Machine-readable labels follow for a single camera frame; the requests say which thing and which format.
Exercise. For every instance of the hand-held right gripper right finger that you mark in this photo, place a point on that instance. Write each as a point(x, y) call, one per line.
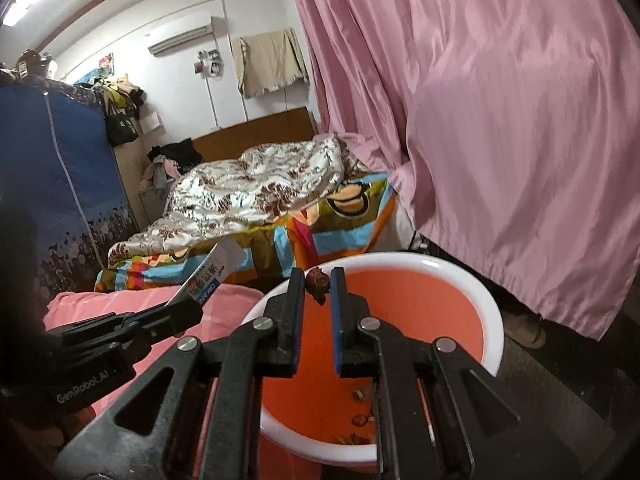
point(339, 330)

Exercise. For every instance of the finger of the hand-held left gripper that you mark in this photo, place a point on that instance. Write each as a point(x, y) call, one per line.
point(170, 317)

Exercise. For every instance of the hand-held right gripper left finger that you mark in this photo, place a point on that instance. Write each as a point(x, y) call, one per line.
point(295, 330)

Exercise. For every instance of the brown snack wrapper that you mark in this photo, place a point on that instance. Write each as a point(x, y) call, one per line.
point(317, 285)

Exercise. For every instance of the white blue ointment tube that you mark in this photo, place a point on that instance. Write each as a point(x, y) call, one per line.
point(210, 275)

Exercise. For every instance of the orange bucket with white rim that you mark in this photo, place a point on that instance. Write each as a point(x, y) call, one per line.
point(425, 300)

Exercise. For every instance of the beige nightstand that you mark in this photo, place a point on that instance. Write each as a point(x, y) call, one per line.
point(150, 207)

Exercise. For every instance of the pink grey clothes pile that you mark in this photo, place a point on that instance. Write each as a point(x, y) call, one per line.
point(160, 175)

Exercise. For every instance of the floral white brown quilt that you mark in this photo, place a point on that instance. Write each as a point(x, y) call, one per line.
point(240, 190)

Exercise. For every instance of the black clothes pile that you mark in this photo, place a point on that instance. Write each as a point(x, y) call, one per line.
point(177, 155)

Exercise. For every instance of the brown slipper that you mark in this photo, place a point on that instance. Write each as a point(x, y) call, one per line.
point(525, 330)

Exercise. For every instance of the blue fabric wardrobe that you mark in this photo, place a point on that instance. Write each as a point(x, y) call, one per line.
point(50, 170)

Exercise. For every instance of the black hanging bag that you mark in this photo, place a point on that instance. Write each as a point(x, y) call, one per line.
point(122, 127)

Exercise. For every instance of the wooden bed headboard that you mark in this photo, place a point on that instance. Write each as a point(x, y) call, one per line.
point(260, 130)

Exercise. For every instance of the yellow hanging clothes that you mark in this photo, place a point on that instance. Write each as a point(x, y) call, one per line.
point(120, 92)

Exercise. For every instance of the pink curtain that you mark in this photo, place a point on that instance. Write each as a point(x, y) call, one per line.
point(475, 135)

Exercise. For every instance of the beige hanging towel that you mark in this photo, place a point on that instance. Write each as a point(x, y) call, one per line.
point(270, 62)

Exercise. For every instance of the white air conditioner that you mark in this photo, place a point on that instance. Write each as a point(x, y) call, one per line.
point(180, 35)

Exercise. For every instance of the brown white cap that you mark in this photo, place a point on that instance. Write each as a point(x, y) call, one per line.
point(32, 65)

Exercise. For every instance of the white wall conduit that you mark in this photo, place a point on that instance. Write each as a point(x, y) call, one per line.
point(213, 102)

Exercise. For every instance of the wall photo cluster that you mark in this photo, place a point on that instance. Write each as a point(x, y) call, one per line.
point(209, 64)

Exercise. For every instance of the colourful wall poster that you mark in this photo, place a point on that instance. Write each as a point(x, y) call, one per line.
point(97, 70)

